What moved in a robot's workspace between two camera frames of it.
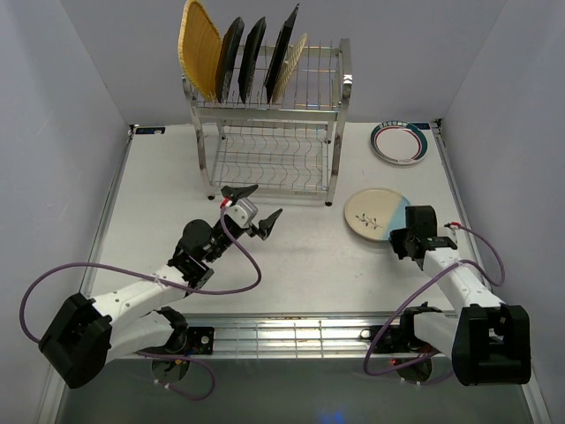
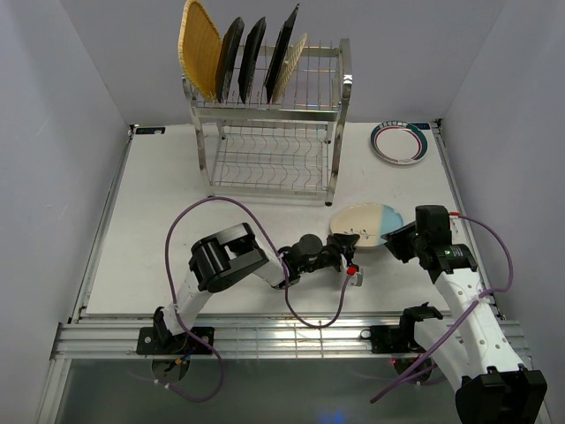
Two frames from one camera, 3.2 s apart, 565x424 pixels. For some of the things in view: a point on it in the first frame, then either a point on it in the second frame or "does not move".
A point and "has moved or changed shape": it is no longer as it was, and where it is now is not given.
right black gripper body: [399, 238] does not move
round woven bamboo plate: [290, 66] does not move
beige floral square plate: [292, 56] to [274, 67]
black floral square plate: [250, 56] does not move
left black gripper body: [223, 241] to [330, 256]
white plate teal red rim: [399, 142] does not move
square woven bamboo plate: [199, 47] does not move
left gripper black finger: [266, 225] to [345, 241]
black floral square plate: [229, 51] does not move
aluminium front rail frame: [297, 336] does not move
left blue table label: [150, 130] does not move
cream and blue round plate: [372, 213] has moved or changed shape
